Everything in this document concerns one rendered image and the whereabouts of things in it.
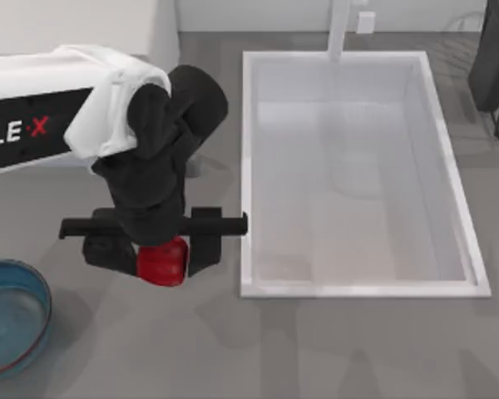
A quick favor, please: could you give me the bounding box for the tall white tap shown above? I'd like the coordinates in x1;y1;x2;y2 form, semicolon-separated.
325;0;369;64

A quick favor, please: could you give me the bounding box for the blue glass bowl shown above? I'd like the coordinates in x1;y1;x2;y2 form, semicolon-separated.
0;259;53;380

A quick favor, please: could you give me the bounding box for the black frame stand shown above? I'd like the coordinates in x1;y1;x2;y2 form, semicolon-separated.
467;0;499;147

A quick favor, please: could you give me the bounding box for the white wall socket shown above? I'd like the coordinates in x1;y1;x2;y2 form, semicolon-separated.
357;11;377;35

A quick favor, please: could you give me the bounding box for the white sink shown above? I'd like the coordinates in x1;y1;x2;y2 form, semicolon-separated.
239;50;493;300

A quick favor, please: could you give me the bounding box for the red apple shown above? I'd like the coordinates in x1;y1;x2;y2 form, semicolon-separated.
136;235;190;288

